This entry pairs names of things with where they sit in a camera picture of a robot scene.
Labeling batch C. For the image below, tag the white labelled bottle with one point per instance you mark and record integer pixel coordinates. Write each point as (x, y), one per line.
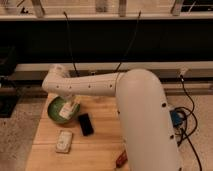
(69, 108)

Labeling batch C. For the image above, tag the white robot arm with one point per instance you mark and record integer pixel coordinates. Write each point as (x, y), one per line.
(142, 108)

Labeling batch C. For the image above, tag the green ceramic bowl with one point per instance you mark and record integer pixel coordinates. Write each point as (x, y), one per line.
(54, 108)

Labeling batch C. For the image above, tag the black smartphone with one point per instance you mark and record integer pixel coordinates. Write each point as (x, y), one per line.
(85, 124)

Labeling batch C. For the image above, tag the blue floor device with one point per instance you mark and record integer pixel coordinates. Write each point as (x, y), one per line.
(176, 118)

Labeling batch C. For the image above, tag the brown tool handle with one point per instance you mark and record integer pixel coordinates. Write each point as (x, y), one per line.
(121, 160)

